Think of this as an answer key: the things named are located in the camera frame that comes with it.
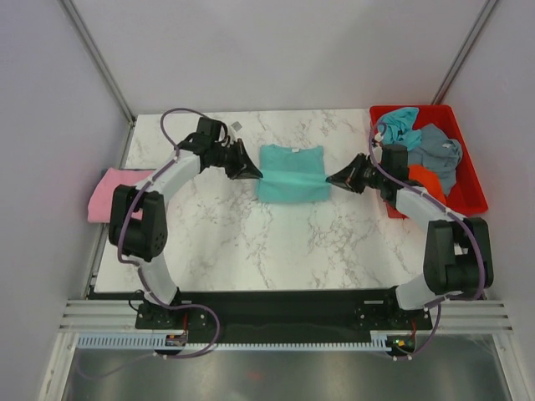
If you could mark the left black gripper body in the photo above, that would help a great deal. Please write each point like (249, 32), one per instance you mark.
(221, 155)

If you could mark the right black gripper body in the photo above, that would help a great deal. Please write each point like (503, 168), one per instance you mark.
(374, 177)

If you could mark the teal t shirt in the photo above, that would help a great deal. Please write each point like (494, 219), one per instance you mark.
(292, 175)

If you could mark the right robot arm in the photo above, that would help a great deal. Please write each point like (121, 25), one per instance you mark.
(457, 262)

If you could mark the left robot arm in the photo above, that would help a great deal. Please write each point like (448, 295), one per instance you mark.
(138, 224)

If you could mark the light blue t shirt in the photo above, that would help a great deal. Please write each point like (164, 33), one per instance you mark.
(398, 127)

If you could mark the orange t shirt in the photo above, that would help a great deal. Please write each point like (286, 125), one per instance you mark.
(428, 179)

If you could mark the grey t shirt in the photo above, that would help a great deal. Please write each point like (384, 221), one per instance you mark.
(439, 154)

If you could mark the red plastic bin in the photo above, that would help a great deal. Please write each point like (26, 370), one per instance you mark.
(466, 196)

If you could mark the pink folded t shirt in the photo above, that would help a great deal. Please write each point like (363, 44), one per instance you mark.
(100, 202)

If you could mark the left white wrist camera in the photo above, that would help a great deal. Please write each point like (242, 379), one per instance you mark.
(235, 128)

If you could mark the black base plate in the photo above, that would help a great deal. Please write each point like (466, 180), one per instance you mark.
(361, 310)

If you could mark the right white cable duct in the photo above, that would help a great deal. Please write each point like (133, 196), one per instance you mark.
(405, 342)

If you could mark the white cable duct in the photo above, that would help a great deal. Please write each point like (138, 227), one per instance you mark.
(405, 342)
(149, 341)

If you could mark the right corner metal post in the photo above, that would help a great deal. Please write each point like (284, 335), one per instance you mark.
(479, 25)

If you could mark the corner metal post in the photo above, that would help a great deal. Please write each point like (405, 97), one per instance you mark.
(86, 38)
(479, 25)

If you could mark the left white cable duct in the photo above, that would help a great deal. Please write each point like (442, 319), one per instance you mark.
(149, 341)

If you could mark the left corner metal post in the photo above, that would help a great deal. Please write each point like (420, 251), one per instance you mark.
(86, 38)

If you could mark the aluminium rail frame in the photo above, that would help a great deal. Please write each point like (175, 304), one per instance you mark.
(478, 317)

